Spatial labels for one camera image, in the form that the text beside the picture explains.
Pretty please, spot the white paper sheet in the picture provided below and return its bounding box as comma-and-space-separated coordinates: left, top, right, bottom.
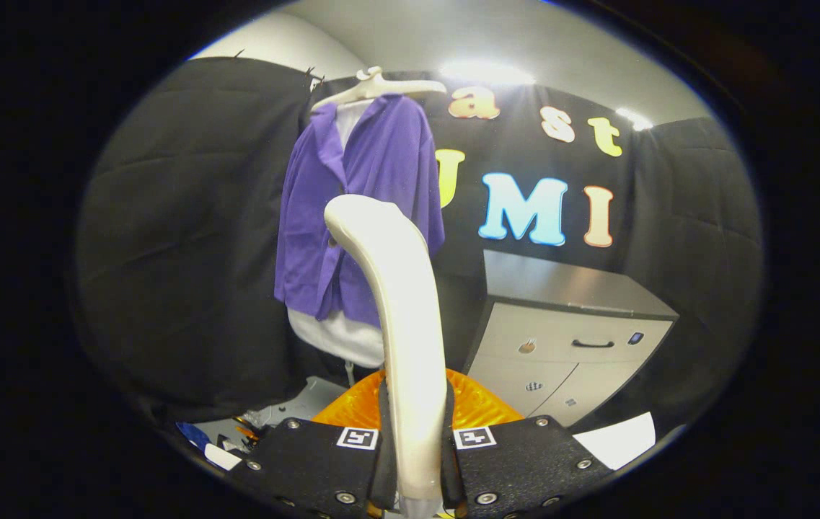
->
573, 412, 657, 471

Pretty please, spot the white clothes hanger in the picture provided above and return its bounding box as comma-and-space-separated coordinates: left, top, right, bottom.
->
311, 66, 448, 112

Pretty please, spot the blue object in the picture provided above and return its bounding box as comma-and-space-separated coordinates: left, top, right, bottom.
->
175, 422, 212, 449

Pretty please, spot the grey cabinet with dark top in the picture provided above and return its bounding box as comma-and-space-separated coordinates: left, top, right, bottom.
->
466, 249, 679, 427

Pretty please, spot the ceiling light panel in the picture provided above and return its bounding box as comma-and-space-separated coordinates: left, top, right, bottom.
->
438, 61, 537, 87
615, 107, 654, 132

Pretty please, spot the white flat object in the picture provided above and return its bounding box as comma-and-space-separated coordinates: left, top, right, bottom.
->
204, 443, 243, 471

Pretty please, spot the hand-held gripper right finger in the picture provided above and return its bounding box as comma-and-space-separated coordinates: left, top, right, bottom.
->
441, 368, 614, 519

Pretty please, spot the purple jacket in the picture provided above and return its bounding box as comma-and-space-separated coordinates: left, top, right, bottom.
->
274, 94, 446, 329

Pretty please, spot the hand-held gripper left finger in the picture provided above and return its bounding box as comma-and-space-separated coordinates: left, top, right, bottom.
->
226, 369, 402, 519

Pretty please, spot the white garment steamer head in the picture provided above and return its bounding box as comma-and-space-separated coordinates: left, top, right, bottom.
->
324, 195, 448, 519

